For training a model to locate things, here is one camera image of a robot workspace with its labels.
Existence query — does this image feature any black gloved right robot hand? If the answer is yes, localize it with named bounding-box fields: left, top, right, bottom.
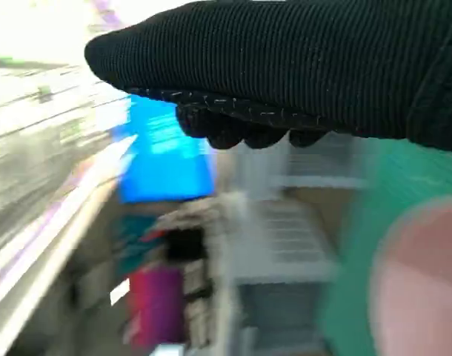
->
left=84, top=0, right=452, bottom=153

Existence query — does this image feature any pink bowl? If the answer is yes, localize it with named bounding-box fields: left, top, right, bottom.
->
left=370, top=196, right=452, bottom=356

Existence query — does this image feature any narrow white mesh cabinet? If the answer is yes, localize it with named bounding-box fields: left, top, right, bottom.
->
left=281, top=148, right=370, bottom=191

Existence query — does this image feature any blue screen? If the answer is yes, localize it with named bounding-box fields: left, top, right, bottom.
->
left=116, top=94, right=216, bottom=204

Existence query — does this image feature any green cutting mat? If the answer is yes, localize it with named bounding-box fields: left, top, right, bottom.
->
left=317, top=139, right=452, bottom=356

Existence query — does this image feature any wide white mesh cabinet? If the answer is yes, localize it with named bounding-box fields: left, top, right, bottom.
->
left=225, top=192, right=340, bottom=356

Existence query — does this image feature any teal box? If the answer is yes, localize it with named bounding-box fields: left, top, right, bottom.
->
left=113, top=217, right=160, bottom=277

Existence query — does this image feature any magenta box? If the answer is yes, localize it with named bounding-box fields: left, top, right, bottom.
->
left=128, top=267, right=185, bottom=346

